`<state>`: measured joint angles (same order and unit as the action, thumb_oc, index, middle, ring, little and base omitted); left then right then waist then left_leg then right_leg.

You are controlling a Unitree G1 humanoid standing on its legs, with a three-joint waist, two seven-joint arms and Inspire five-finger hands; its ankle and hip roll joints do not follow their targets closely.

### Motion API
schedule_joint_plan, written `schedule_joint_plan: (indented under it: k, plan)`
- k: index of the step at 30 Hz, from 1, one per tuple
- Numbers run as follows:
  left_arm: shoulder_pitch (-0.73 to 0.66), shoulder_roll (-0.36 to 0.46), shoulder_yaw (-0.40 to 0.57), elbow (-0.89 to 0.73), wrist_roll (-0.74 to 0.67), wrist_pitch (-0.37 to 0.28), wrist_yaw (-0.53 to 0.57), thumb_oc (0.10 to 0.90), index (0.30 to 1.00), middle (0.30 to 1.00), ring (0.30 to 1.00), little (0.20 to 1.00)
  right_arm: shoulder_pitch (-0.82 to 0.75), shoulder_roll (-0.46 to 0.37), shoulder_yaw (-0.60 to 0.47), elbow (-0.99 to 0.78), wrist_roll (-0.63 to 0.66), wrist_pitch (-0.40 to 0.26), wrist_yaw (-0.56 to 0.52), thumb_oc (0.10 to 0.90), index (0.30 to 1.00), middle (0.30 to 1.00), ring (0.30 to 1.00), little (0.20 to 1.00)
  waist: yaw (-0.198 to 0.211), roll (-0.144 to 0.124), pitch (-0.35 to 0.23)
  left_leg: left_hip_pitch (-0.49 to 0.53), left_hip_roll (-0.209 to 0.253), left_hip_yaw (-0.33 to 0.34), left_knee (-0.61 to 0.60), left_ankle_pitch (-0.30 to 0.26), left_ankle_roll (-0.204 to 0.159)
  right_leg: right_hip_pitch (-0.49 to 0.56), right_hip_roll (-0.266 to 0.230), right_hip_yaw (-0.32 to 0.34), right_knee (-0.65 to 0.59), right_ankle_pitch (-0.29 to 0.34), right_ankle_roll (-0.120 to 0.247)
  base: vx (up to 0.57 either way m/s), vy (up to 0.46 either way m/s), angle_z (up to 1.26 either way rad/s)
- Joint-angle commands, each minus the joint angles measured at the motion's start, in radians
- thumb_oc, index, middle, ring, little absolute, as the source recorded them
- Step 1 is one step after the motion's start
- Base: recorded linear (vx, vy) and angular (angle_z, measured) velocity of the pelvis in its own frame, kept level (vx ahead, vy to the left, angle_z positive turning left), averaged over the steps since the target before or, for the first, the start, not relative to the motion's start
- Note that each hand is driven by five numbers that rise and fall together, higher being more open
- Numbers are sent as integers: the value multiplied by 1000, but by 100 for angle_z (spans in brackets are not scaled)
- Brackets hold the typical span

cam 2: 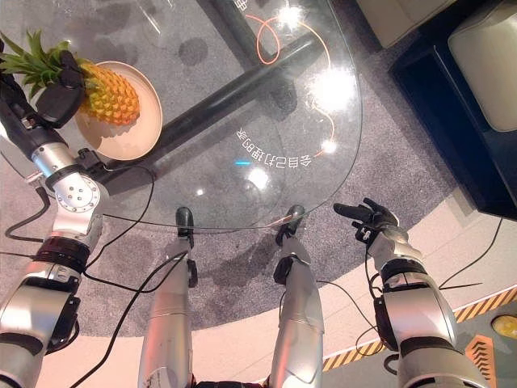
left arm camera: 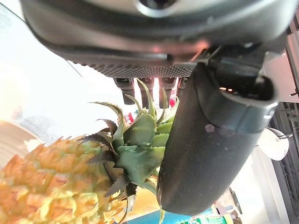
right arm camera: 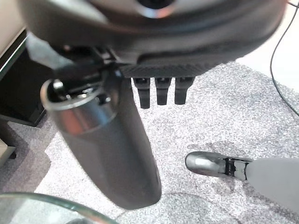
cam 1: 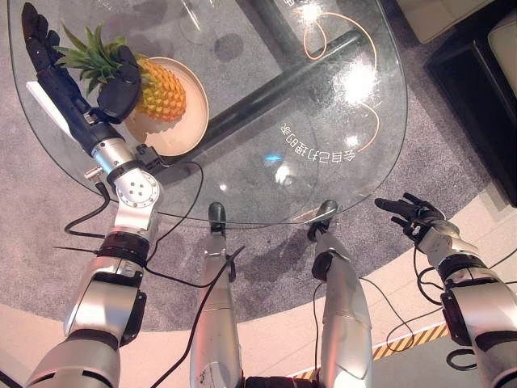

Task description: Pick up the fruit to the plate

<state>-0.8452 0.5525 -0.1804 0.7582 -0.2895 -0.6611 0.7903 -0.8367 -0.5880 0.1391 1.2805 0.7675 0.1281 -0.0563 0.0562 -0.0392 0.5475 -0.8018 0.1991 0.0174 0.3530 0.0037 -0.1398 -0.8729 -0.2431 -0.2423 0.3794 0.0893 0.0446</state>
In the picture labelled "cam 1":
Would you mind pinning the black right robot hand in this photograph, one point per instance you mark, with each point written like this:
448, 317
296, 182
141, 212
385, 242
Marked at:
424, 220

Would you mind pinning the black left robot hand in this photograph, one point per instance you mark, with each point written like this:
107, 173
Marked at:
60, 87

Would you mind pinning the yellow pineapple with green crown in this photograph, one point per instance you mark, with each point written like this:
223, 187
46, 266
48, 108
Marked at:
161, 95

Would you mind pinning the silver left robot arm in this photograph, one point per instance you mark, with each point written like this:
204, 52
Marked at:
101, 299

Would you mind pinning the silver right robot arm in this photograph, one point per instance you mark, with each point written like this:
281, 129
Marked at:
484, 307

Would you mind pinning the round beige plate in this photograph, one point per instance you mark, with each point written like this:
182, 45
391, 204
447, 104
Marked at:
187, 125

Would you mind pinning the dark right robot foot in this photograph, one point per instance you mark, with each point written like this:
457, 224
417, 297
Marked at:
323, 214

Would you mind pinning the dark robot foot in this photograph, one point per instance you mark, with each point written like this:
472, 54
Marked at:
217, 214
323, 214

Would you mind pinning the black low cabinet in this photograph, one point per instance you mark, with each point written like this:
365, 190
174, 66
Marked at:
476, 105

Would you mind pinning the silver right robot leg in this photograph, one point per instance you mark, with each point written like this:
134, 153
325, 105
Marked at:
343, 323

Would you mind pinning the silver robot leg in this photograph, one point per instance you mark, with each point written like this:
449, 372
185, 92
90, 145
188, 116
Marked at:
343, 323
214, 323

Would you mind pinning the round grey rug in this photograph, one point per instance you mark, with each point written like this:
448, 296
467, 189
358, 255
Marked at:
274, 283

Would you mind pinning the black table base beam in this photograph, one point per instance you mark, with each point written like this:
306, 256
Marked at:
258, 95

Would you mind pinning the dark left robot foot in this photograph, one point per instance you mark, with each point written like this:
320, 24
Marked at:
217, 214

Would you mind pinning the cream sofa cushion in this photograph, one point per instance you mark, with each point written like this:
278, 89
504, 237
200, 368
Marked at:
452, 18

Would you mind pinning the silver left robot leg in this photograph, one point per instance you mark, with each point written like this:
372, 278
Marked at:
214, 323

